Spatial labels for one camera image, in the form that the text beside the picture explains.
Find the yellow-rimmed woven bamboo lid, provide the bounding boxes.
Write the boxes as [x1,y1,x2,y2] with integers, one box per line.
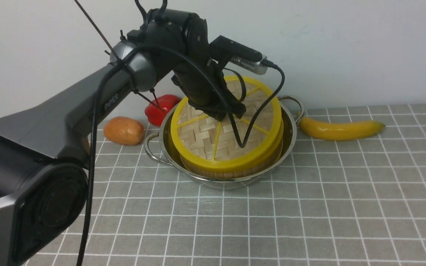
[170,76,283,173]

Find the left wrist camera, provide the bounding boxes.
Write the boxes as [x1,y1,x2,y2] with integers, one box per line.
[209,35,268,75]

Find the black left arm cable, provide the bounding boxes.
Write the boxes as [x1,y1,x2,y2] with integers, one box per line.
[75,0,285,266]

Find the grey checked tablecloth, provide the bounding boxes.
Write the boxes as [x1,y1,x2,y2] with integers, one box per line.
[83,104,426,266]

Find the yellow-rimmed bamboo steamer basket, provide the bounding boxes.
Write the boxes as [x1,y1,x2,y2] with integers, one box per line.
[171,121,284,180]

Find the stainless steel pot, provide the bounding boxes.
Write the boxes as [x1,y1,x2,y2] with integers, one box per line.
[143,95,305,189]

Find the yellow banana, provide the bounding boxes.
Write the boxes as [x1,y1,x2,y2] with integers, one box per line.
[298,117,386,141]

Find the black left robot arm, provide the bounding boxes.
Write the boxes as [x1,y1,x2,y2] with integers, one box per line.
[0,4,246,266]

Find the brown potato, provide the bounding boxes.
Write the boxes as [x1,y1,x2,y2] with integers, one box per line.
[103,116,144,146]

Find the red bell pepper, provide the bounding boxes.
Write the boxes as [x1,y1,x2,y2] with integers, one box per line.
[144,94,181,127]

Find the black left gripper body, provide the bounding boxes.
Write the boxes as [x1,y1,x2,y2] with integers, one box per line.
[171,61,246,121]

